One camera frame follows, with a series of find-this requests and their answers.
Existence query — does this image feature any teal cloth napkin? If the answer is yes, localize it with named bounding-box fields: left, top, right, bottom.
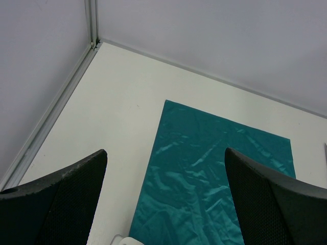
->
left=129, top=100, right=295, bottom=244

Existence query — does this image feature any aluminium frame rail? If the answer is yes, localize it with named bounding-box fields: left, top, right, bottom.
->
left=1, top=1, right=100, bottom=190

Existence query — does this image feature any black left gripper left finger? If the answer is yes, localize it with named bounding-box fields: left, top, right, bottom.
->
left=1, top=150, right=107, bottom=244

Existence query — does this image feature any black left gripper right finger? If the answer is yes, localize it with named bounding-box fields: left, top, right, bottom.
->
left=225, top=148, right=326, bottom=244

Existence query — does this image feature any white object at table edge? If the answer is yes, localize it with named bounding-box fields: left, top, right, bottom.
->
left=110, top=234, right=144, bottom=245

